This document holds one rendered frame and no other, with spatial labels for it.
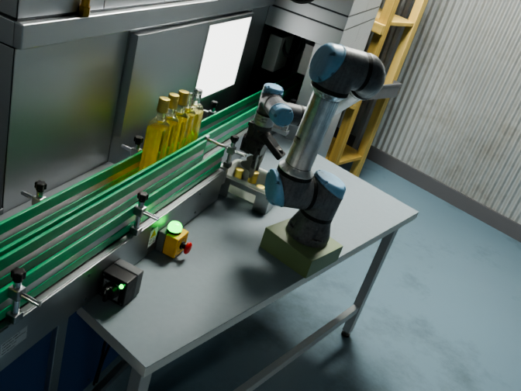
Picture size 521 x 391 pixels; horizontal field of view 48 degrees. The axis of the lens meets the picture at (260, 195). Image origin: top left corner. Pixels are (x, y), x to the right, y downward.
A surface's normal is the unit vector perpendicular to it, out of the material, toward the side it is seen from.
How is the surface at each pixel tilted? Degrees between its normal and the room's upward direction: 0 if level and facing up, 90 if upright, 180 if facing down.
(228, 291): 0
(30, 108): 90
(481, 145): 90
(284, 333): 0
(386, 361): 0
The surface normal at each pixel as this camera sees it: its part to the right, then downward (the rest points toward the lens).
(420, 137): -0.62, 0.22
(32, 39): 0.89, 0.40
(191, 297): 0.26, -0.85
